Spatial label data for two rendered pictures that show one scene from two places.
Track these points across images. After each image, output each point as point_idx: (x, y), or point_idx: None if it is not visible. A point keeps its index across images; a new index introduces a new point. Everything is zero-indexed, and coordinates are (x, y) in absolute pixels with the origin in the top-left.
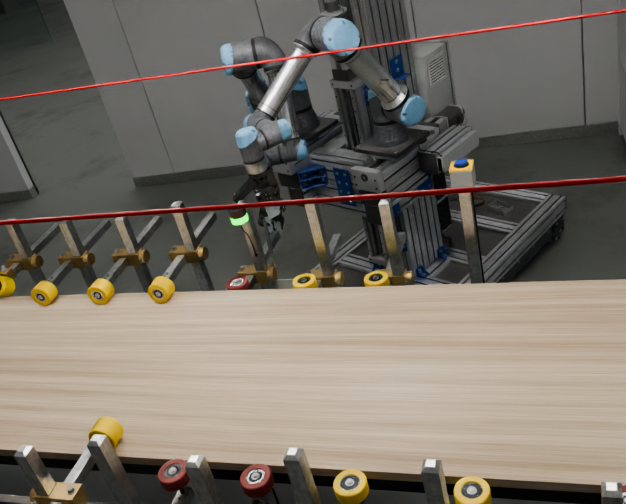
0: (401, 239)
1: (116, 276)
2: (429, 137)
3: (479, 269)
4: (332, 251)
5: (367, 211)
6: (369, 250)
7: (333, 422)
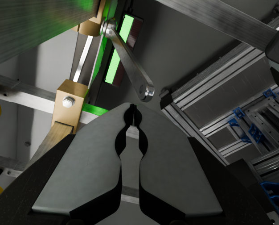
0: (130, 202)
1: None
2: None
3: None
4: (138, 138)
5: (248, 173)
6: (274, 105)
7: None
